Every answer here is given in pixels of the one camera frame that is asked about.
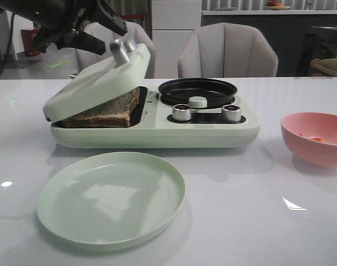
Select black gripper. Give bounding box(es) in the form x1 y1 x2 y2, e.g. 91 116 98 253
0 0 127 54

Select shrimp pieces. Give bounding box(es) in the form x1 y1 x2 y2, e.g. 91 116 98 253
298 134 325 142

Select pink bowl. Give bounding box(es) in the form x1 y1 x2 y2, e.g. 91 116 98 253
281 112 337 168

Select green breakfast maker base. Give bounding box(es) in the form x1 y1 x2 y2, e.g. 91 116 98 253
51 87 260 149

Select left beige chair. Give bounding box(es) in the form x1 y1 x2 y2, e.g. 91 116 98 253
75 22 156 79

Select beige chair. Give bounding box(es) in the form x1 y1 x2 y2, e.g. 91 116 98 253
75 22 156 79
177 23 278 78

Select red bin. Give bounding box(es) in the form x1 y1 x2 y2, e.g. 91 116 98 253
21 29 40 57

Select white refrigerator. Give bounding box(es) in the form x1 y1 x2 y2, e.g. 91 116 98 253
151 1 201 78

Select black round frying pan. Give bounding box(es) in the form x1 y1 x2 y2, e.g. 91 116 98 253
158 78 237 109

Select left silver knob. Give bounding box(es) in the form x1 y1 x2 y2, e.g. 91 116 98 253
172 104 192 122

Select silver knob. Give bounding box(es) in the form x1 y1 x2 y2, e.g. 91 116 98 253
221 105 242 122
172 104 192 122

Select right beige chair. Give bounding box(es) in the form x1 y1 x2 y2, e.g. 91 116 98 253
177 23 278 78

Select right silver knob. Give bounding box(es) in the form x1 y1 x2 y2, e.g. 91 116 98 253
221 105 242 122

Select light green plate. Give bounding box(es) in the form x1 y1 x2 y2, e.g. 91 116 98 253
37 152 186 251

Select fruit plate on counter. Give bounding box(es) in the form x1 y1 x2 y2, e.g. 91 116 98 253
265 0 291 11

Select dark counter cabinet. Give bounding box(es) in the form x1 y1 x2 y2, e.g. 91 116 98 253
201 10 337 76

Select dark appliance at right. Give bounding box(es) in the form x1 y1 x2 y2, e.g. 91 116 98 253
296 26 337 76

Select beige cushion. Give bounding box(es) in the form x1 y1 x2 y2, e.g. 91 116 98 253
310 58 337 77

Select black thin cable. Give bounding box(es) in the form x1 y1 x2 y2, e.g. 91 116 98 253
0 11 17 92

